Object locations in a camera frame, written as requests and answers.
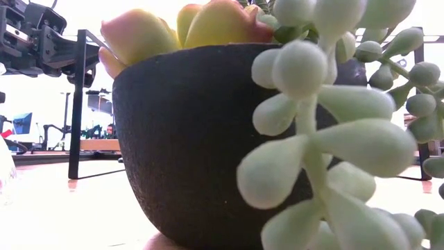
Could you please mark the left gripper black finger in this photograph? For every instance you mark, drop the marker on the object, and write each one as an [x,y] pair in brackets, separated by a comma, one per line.
[88,78]
[59,52]

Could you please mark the neighbouring station robot arm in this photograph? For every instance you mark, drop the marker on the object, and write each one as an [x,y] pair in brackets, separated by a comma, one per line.
[92,132]
[43,139]

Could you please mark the dark twin monitors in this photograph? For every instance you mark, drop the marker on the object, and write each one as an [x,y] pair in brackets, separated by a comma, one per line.
[98,103]

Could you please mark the dark textured plant pot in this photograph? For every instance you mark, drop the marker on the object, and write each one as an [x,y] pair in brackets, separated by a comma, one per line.
[77,104]

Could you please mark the person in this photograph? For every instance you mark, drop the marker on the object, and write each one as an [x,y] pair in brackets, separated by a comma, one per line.
[110,131]

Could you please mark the neighbouring station wooden table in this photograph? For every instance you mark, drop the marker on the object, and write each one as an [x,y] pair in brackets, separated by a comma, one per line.
[100,145]

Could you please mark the blue lit monitor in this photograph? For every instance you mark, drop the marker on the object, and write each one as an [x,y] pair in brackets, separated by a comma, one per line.
[22,123]

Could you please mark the small red object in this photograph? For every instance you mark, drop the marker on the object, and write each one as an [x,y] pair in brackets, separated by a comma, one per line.
[5,133]

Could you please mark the succulent plant in dark pot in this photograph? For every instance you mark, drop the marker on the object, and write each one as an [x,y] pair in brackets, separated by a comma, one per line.
[190,139]

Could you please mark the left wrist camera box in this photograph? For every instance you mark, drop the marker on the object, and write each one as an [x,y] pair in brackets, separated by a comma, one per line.
[45,17]

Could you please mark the black aluminium rig frame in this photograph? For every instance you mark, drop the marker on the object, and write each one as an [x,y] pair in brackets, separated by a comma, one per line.
[52,158]

